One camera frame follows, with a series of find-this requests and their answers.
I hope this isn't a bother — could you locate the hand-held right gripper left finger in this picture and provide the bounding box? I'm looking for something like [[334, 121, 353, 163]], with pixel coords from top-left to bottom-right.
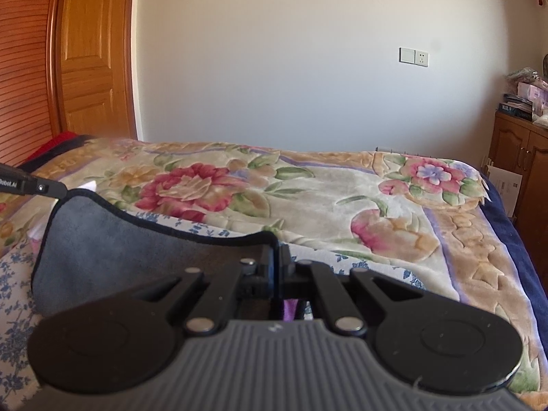
[[133, 242, 282, 337]]

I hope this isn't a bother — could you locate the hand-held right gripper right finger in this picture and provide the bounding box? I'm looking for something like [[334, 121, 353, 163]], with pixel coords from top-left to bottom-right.
[[280, 243, 412, 337]]

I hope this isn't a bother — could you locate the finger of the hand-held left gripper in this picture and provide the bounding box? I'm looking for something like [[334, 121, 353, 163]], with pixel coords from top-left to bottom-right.
[[23, 173, 69, 200]]

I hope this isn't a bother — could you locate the grey towel with black edge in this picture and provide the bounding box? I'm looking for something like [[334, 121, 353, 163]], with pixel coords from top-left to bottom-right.
[[31, 188, 282, 316]]

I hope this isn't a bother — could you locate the red cloth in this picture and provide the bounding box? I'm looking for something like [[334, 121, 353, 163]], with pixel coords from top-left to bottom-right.
[[31, 131, 84, 169]]

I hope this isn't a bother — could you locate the floral plush blanket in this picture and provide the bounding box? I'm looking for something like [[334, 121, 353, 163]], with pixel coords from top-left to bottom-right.
[[0, 137, 539, 395]]

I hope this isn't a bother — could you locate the louvered wooden wardrobe door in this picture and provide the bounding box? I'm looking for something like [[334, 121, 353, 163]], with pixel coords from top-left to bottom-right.
[[0, 0, 61, 169]]

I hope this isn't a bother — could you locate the white sheet with blue flowers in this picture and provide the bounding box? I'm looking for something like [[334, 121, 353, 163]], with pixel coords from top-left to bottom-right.
[[0, 210, 425, 411]]

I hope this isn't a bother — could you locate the wooden panel door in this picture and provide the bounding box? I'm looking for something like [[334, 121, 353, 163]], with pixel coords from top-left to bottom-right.
[[55, 0, 138, 141]]

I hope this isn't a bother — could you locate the white cardboard sheet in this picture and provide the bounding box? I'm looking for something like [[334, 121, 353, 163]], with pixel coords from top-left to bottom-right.
[[485, 164, 524, 219]]

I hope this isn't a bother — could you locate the navy blue bed cover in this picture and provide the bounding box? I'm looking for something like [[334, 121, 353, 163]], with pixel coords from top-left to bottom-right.
[[483, 175, 548, 354]]

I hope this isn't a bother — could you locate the wooden cabinet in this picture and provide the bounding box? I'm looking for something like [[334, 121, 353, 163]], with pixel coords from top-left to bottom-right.
[[487, 110, 548, 251]]

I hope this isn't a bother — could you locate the dark book stack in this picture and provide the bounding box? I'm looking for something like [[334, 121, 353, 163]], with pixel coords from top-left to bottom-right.
[[498, 93, 536, 122]]

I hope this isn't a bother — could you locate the pink box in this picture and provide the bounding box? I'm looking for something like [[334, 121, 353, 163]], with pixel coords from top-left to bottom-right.
[[516, 80, 548, 113]]

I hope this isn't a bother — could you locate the clear plastic bag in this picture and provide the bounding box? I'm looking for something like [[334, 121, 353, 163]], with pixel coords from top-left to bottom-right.
[[505, 67, 541, 85]]

